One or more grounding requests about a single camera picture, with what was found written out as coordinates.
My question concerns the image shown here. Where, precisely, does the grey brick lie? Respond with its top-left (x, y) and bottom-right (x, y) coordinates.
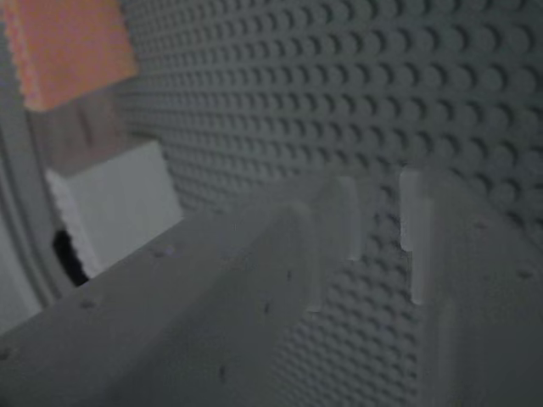
top-left (45, 139), bottom-right (184, 280)

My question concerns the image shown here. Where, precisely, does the grey studded baseplate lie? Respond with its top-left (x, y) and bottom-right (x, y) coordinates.
top-left (114, 0), bottom-right (543, 407)

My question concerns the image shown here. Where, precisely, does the orange brick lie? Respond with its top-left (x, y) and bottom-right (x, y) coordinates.
top-left (0, 0), bottom-right (140, 114)

